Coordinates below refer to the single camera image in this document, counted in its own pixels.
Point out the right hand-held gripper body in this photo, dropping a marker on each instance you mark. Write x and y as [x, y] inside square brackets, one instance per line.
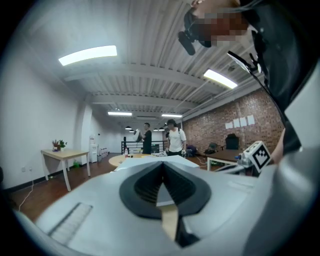
[260, 156]

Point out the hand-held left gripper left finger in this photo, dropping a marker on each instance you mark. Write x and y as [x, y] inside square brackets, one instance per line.
[100, 195]

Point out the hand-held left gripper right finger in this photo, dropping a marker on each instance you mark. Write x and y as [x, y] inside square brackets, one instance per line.
[225, 200]

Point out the black office chair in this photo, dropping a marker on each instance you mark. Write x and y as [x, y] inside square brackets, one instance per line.
[232, 141]

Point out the dark curved desk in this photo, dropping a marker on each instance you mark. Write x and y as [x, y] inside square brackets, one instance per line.
[225, 153]

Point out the white paper sheet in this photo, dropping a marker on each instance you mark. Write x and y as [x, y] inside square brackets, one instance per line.
[236, 123]
[250, 120]
[229, 125]
[243, 121]

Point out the green plastic item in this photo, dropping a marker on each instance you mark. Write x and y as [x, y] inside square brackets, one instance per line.
[76, 164]

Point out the oval wooden table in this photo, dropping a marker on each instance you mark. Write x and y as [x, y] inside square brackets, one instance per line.
[117, 160]

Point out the white water dispenser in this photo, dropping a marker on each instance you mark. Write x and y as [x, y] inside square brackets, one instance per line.
[93, 150]

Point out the bottle with red label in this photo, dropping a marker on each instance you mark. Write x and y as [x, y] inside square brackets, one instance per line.
[126, 152]

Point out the wooden desk with white legs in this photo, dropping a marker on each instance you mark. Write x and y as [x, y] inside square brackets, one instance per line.
[62, 153]

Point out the black metal railing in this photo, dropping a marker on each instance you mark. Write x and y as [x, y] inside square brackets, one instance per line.
[130, 146]

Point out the round light wooden table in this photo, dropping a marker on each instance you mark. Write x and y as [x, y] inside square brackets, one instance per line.
[170, 222]

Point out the green potted plant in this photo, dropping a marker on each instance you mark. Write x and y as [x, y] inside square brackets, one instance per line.
[63, 145]

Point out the reddish potted plant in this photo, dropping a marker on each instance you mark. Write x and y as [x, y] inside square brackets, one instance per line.
[55, 144]

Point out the ceiling light panel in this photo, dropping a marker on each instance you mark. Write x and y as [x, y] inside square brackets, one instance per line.
[87, 55]
[120, 113]
[220, 78]
[172, 115]

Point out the person's black clothing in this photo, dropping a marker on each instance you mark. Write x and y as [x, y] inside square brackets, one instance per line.
[275, 37]

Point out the black head-worn camera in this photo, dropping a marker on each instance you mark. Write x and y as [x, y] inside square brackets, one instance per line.
[190, 37]

